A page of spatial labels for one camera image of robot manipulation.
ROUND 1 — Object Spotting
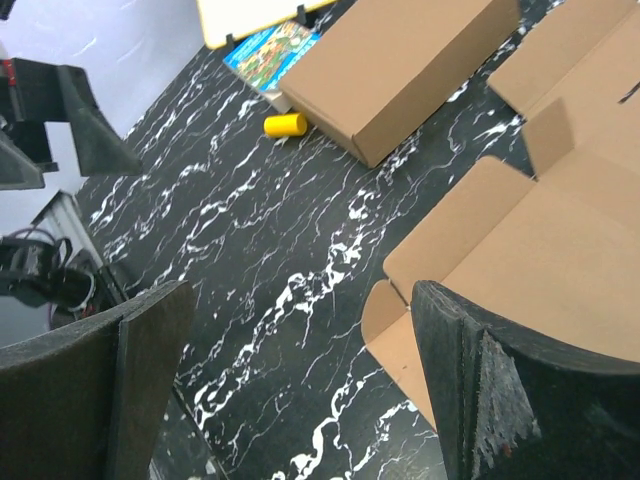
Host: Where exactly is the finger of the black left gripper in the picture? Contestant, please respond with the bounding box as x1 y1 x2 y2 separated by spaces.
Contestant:
0 131 45 190
56 65 142 176

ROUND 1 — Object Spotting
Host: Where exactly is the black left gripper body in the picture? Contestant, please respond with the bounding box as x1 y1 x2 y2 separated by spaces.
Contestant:
1 58 63 173

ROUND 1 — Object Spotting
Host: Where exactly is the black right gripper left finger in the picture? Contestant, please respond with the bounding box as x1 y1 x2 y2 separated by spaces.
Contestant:
1 281 195 479

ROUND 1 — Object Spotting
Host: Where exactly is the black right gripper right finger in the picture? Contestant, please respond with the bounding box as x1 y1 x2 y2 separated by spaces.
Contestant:
411 281 639 479

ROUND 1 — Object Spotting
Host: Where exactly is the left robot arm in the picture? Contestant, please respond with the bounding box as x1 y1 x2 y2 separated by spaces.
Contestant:
1 58 142 329

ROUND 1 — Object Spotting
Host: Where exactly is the closed brown cardboard box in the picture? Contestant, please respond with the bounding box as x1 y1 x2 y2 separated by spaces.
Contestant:
279 0 520 168

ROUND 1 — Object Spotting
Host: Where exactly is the yellow framed whiteboard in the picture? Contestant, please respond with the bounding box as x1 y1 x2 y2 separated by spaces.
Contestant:
196 0 333 50

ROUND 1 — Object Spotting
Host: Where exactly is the colourful blue book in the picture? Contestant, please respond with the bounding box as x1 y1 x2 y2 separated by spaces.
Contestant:
224 20 320 93

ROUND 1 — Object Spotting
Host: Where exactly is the yellow cylinder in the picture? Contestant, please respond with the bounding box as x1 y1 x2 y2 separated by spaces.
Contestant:
263 113 308 138

